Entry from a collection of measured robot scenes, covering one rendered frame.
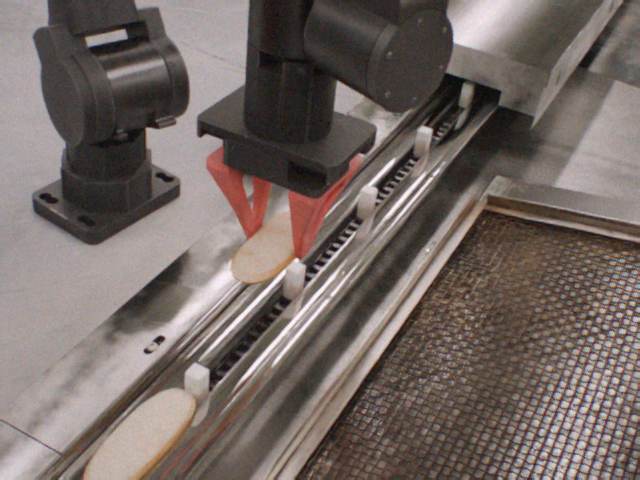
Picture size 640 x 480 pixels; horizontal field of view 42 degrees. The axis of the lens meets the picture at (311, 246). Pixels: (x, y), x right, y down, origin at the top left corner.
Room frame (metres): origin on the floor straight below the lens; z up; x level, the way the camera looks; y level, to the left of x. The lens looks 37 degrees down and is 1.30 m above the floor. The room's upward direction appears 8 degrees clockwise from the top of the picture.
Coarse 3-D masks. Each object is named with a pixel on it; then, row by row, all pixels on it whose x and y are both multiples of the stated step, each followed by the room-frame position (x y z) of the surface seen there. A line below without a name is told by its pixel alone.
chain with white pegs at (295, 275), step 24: (432, 144) 0.81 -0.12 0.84; (408, 168) 0.76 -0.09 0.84; (360, 192) 0.66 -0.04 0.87; (384, 192) 0.71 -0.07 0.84; (360, 216) 0.65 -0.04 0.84; (336, 240) 0.62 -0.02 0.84; (312, 264) 0.57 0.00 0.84; (288, 288) 0.53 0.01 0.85; (192, 384) 0.40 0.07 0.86; (216, 384) 0.42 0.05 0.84
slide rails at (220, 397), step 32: (448, 96) 0.91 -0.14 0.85; (480, 96) 0.92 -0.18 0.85; (416, 128) 0.82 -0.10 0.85; (448, 128) 0.83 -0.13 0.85; (384, 160) 0.75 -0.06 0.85; (352, 192) 0.68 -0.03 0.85; (352, 256) 0.58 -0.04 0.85; (256, 288) 0.52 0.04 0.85; (320, 288) 0.53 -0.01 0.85; (224, 320) 0.48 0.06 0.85; (288, 320) 0.49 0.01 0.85; (192, 352) 0.44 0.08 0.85; (256, 352) 0.45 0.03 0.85; (160, 384) 0.40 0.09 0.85; (224, 384) 0.41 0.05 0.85; (192, 416) 0.38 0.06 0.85; (96, 448) 0.34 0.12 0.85
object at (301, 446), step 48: (480, 240) 0.57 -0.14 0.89; (528, 240) 0.57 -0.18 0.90; (576, 240) 0.57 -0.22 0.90; (624, 240) 0.57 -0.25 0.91; (480, 288) 0.50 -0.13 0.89; (576, 288) 0.51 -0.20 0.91; (624, 288) 0.51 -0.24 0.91; (384, 336) 0.44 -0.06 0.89; (528, 336) 0.45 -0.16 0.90; (576, 336) 0.45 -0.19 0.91; (624, 336) 0.45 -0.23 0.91; (336, 384) 0.38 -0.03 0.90; (384, 384) 0.39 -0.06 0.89; (528, 384) 0.40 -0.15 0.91; (576, 384) 0.40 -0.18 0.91; (384, 432) 0.35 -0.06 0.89; (576, 432) 0.35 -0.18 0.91; (624, 432) 0.35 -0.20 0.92
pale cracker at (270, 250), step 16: (272, 224) 0.49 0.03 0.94; (288, 224) 0.49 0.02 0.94; (256, 240) 0.47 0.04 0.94; (272, 240) 0.47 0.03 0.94; (288, 240) 0.47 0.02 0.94; (240, 256) 0.45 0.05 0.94; (256, 256) 0.45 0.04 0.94; (272, 256) 0.45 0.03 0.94; (288, 256) 0.46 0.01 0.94; (240, 272) 0.43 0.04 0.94; (256, 272) 0.43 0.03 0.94; (272, 272) 0.44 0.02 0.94
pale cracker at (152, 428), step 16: (160, 400) 0.38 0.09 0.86; (176, 400) 0.38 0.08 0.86; (192, 400) 0.39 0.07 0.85; (128, 416) 0.37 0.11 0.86; (144, 416) 0.37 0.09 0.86; (160, 416) 0.37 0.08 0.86; (176, 416) 0.37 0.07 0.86; (112, 432) 0.35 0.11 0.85; (128, 432) 0.35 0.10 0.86; (144, 432) 0.35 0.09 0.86; (160, 432) 0.35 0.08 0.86; (176, 432) 0.36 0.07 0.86; (112, 448) 0.34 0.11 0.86; (128, 448) 0.34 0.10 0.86; (144, 448) 0.34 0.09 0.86; (160, 448) 0.34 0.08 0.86; (96, 464) 0.32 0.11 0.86; (112, 464) 0.32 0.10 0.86; (128, 464) 0.33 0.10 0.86; (144, 464) 0.33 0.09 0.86
